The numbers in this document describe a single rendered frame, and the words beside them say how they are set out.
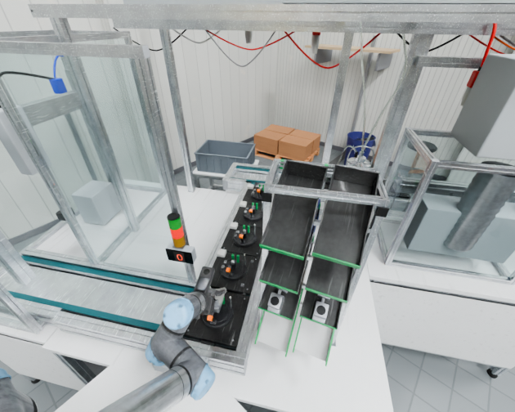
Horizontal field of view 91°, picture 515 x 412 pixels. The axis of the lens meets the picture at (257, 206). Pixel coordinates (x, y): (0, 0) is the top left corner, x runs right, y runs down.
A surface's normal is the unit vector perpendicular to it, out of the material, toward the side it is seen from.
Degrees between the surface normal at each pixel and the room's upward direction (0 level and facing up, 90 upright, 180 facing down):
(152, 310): 0
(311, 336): 45
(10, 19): 90
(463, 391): 0
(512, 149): 90
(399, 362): 0
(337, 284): 25
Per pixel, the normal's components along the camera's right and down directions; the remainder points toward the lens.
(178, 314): -0.15, -0.14
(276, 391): 0.01, -0.81
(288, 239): -0.15, -0.50
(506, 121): -0.21, 0.58
